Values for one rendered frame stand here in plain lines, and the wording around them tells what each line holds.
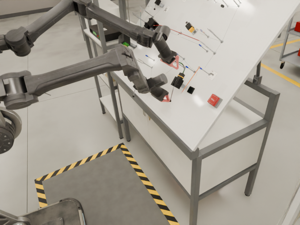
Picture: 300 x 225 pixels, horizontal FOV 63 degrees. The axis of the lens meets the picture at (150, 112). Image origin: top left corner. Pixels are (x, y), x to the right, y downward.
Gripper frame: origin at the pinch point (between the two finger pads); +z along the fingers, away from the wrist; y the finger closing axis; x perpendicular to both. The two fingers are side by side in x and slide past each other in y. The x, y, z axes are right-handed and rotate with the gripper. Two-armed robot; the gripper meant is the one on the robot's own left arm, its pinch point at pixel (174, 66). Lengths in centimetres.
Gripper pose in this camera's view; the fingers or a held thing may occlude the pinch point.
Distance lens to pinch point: 138.3
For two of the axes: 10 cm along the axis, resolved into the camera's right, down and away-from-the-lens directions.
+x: -7.1, 7.0, -0.9
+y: -5.1, -4.2, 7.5
